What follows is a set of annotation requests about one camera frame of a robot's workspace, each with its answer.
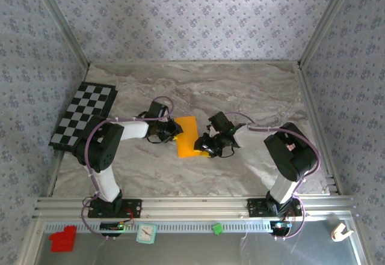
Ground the orange paper sheet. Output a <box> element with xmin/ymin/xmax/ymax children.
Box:
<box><xmin>174</xmin><ymin>115</ymin><xmax>202</xmax><ymax>159</ymax></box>

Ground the teal square clock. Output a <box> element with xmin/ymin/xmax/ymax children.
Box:
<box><xmin>135</xmin><ymin>222</ymin><xmax>158</xmax><ymax>245</ymax></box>

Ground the black grey checkerboard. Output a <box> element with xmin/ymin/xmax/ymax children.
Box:
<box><xmin>48</xmin><ymin>81</ymin><xmax>119</xmax><ymax>151</ymax></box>

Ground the grey metal panel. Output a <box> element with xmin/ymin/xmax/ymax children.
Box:
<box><xmin>22</xmin><ymin>216</ymin><xmax>371</xmax><ymax>265</ymax></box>

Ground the right small circuit board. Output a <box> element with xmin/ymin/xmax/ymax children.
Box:
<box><xmin>270</xmin><ymin>220</ymin><xmax>292</xmax><ymax>233</ymax></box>

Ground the small circuit board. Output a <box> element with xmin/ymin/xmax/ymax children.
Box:
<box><xmin>100</xmin><ymin>221</ymin><xmax>126</xmax><ymax>233</ymax></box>
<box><xmin>270</xmin><ymin>220</ymin><xmax>292</xmax><ymax>233</ymax></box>

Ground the left small circuit board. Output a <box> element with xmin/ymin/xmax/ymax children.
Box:
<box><xmin>100</xmin><ymin>221</ymin><xmax>126</xmax><ymax>233</ymax></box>

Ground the white plastic hook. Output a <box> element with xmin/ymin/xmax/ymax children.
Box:
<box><xmin>330</xmin><ymin>222</ymin><xmax>355</xmax><ymax>242</ymax></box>

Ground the red toy brick block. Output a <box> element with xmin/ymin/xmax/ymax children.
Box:
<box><xmin>48</xmin><ymin>226</ymin><xmax>76</xmax><ymax>253</ymax></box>

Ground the aluminium mounting rail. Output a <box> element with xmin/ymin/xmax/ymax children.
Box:
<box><xmin>32</xmin><ymin>195</ymin><xmax>356</xmax><ymax>220</ymax></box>

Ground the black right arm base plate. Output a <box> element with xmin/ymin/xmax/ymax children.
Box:
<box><xmin>247</xmin><ymin>198</ymin><xmax>303</xmax><ymax>218</ymax></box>

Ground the grey slotted cable duct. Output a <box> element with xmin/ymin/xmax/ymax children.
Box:
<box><xmin>43</xmin><ymin>221</ymin><xmax>273</xmax><ymax>234</ymax></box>

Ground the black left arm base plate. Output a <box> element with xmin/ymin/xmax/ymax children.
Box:
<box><xmin>87</xmin><ymin>198</ymin><xmax>142</xmax><ymax>219</ymax></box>

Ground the aluminium side rail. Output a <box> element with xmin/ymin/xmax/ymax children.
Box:
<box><xmin>46</xmin><ymin>65</ymin><xmax>91</xmax><ymax>198</ymax></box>
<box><xmin>294</xmin><ymin>65</ymin><xmax>343</xmax><ymax>196</ymax></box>

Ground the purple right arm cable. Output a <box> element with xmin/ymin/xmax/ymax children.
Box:
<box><xmin>224</xmin><ymin>111</ymin><xmax>322</xmax><ymax>241</ymax></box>

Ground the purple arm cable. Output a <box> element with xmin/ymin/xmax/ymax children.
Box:
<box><xmin>224</xmin><ymin>111</ymin><xmax>322</xmax><ymax>241</ymax></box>
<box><xmin>80</xmin><ymin>96</ymin><xmax>176</xmax><ymax>241</ymax></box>

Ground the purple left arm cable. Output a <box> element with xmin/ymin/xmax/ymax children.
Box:
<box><xmin>80</xmin><ymin>96</ymin><xmax>176</xmax><ymax>241</ymax></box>

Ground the aluminium corner post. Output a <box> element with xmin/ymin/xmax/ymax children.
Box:
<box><xmin>297</xmin><ymin>0</ymin><xmax>360</xmax><ymax>69</ymax></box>
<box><xmin>31</xmin><ymin>0</ymin><xmax>91</xmax><ymax>69</ymax></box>

